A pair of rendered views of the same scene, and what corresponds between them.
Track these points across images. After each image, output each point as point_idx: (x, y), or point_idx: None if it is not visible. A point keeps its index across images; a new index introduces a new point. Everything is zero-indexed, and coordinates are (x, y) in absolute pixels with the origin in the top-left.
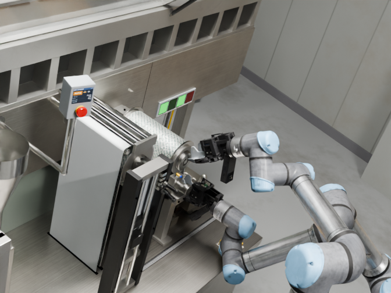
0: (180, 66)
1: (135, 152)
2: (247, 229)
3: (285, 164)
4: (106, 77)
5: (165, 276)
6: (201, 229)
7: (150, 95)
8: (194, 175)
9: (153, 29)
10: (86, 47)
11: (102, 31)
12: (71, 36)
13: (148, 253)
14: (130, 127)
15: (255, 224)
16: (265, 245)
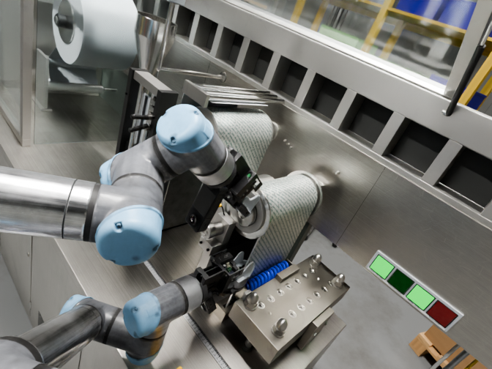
0: (438, 230)
1: (183, 88)
2: (127, 302)
3: (143, 176)
4: (315, 124)
5: (129, 280)
6: (211, 354)
7: (367, 221)
8: (291, 326)
9: (403, 113)
10: (306, 65)
11: (329, 57)
12: (295, 39)
13: (169, 274)
14: (226, 100)
15: (137, 319)
16: (78, 317)
